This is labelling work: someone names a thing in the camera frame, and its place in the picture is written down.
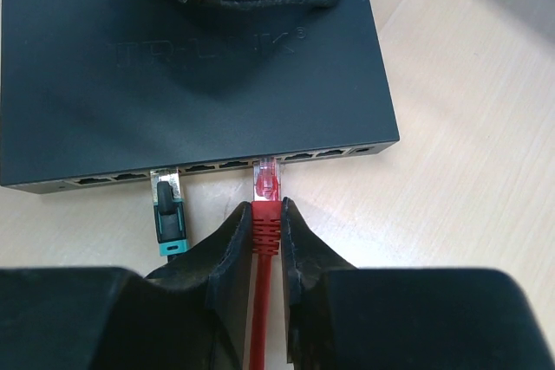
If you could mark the small black network switch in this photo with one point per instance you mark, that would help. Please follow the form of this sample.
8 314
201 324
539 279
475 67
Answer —
97 92

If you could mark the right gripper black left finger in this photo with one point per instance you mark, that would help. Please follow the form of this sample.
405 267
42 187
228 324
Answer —
188 314

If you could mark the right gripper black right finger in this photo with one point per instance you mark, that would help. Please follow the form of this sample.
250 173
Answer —
338 316

